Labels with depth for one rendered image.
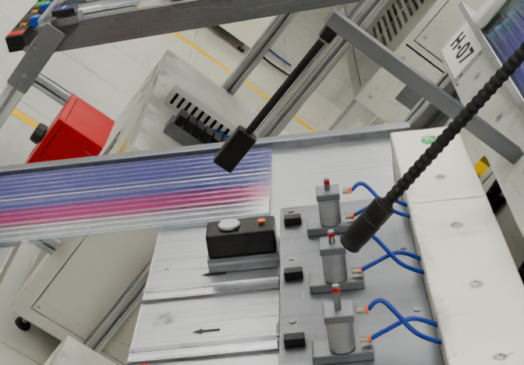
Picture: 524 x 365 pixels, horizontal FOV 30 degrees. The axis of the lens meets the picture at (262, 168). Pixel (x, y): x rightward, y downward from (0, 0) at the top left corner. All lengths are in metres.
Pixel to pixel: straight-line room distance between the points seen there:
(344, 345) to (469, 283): 0.13
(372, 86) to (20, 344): 1.08
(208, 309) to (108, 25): 1.20
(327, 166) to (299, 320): 0.45
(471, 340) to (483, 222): 0.19
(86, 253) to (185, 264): 1.28
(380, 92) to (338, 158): 0.86
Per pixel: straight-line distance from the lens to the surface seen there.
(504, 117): 1.08
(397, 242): 0.98
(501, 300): 0.85
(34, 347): 2.56
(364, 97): 2.17
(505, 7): 1.24
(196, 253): 1.13
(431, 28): 2.14
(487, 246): 0.93
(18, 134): 3.33
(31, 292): 2.47
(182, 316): 1.02
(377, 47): 0.93
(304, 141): 1.36
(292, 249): 0.99
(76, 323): 2.49
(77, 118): 1.78
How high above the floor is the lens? 1.52
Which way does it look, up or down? 20 degrees down
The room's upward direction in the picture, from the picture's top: 40 degrees clockwise
